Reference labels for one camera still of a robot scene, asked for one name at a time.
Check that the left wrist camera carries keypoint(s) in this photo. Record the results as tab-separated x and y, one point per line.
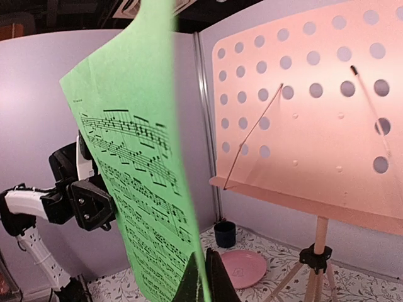
85	164

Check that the green sheet music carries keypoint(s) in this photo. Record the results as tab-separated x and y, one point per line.
122	98

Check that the left aluminium frame post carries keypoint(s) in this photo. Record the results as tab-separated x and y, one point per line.
205	104

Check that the pink music stand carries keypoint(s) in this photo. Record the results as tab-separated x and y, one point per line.
308	115

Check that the pink plate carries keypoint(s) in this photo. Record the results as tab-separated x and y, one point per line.
245	268

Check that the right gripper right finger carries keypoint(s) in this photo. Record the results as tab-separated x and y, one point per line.
220	286

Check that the dark blue cup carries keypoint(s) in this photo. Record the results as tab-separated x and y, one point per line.
225	234

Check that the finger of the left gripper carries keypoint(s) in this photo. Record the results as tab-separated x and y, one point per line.
92	204

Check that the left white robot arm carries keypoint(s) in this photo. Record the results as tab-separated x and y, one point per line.
20	207

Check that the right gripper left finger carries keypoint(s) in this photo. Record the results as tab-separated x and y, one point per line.
190	288

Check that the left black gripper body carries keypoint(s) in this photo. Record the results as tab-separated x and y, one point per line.
64	201

